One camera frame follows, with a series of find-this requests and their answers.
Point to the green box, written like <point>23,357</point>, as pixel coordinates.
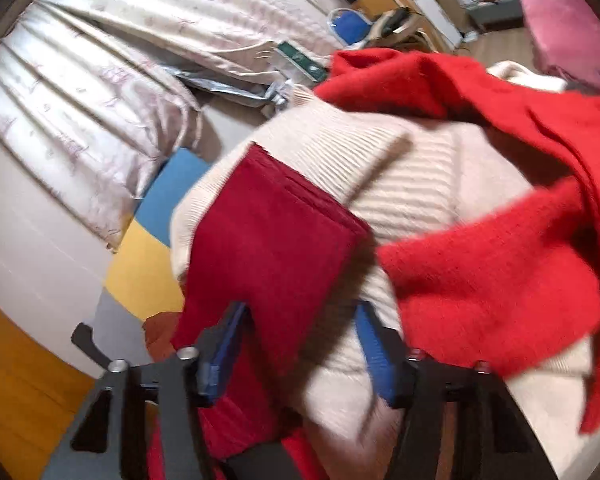
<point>300,60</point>

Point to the silver plastic bag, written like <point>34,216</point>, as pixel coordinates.
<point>230,87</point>

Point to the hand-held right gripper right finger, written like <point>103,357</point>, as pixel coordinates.
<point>379,360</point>

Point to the beige patterned bed quilt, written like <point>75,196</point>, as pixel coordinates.
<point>105,90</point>

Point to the colourful foam floor mat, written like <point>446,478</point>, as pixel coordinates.
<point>140,270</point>

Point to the dark red garment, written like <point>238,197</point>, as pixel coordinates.
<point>270,240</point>

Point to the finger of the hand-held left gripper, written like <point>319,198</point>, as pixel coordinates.
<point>87,342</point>

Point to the bright red sweater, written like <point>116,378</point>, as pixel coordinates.
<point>480,275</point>

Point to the cream knit sweater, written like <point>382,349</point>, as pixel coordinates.
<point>405,185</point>

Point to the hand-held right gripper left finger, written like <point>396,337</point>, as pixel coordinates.
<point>223,355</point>

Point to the blue chair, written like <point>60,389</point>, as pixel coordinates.
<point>350,25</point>

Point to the pink mattress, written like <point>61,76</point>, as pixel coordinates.
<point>565,20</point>

